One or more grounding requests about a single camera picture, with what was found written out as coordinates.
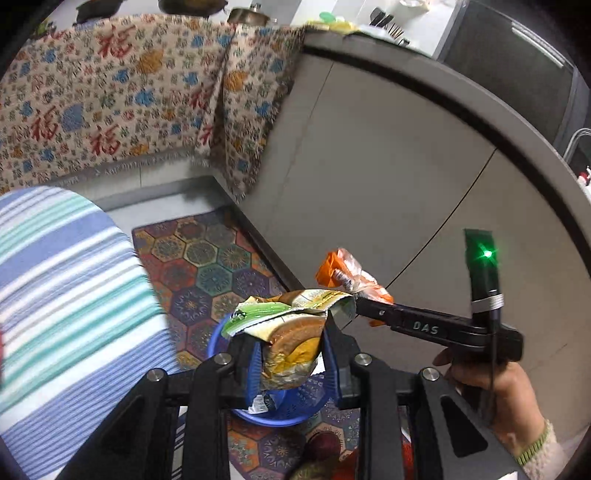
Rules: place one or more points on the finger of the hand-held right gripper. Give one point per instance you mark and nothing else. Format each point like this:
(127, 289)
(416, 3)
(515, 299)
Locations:
(376, 314)

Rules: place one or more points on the blue mesh wastebasket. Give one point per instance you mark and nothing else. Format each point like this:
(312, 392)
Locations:
(286, 406)

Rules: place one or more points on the black spatula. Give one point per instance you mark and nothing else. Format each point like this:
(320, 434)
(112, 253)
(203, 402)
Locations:
(381, 17)

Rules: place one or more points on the clear orange plastic wrapper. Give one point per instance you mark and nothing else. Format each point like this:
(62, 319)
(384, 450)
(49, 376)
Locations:
(341, 270)

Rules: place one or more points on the yellow green plastic containers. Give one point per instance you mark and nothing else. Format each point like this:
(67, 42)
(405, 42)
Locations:
(332, 24)

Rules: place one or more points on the person's right forearm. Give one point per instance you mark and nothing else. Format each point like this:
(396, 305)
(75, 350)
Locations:
(545, 457)

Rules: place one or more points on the white utensil holder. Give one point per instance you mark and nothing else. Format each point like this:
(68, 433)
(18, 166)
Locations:
(374, 33)

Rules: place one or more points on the large patterned cloth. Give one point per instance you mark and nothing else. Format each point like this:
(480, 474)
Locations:
(92, 101)

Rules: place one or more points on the yellow green bread bag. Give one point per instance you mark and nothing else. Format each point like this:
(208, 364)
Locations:
(291, 346)

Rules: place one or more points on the dark wok with lid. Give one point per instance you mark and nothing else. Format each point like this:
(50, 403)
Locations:
(194, 6)

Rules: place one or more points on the hexagon patterned floor mat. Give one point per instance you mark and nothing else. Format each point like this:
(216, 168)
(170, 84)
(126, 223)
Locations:
(203, 272)

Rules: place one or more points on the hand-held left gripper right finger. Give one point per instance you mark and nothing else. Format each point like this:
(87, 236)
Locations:
(331, 369)

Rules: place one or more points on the narrow patterned cloth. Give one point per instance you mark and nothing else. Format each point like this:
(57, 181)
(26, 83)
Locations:
(244, 115)

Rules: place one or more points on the steel pot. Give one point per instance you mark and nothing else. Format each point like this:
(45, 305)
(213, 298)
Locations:
(249, 16)

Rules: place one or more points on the person's right hand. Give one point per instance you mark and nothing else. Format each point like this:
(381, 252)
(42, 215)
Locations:
(503, 392)

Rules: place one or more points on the grey kitchen counter cabinet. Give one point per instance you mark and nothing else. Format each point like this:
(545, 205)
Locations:
(392, 161)

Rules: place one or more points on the person's foot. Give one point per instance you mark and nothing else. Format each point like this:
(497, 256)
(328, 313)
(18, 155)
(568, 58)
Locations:
(321, 454)

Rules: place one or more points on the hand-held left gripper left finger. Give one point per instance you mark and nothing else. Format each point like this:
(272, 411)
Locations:
(251, 374)

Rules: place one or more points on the striped tablecloth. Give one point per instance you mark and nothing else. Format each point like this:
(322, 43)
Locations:
(69, 286)

